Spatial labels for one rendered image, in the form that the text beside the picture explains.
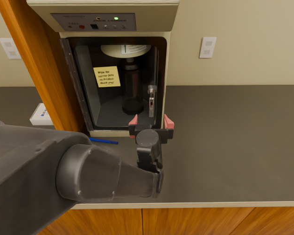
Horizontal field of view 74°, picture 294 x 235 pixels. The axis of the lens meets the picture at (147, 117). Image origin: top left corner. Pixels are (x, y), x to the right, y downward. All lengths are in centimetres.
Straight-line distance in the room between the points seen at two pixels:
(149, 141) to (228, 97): 78
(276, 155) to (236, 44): 59
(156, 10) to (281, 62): 101
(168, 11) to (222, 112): 69
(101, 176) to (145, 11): 40
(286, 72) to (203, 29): 59
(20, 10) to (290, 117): 116
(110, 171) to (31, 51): 49
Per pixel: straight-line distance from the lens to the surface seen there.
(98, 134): 90
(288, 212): 109
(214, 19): 111
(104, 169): 17
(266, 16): 121
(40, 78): 65
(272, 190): 87
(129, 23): 54
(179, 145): 87
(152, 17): 52
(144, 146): 47
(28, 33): 62
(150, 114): 70
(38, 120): 104
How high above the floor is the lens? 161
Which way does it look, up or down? 44 degrees down
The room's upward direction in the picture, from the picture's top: straight up
